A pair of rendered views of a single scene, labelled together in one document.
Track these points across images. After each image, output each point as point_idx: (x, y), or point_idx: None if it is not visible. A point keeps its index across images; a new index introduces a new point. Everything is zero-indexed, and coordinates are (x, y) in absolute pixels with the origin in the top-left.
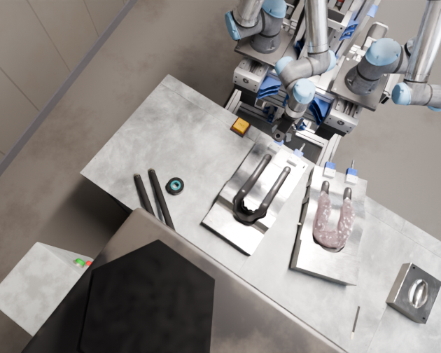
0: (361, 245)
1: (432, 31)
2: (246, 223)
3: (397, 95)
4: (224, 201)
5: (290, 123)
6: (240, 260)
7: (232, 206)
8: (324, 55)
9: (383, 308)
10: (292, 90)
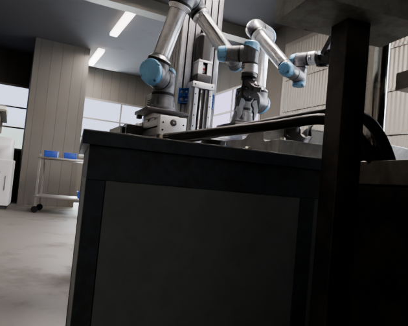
0: None
1: (271, 41)
2: (307, 138)
3: (286, 66)
4: (271, 132)
5: (254, 81)
6: None
7: (282, 132)
8: None
9: None
10: (245, 47)
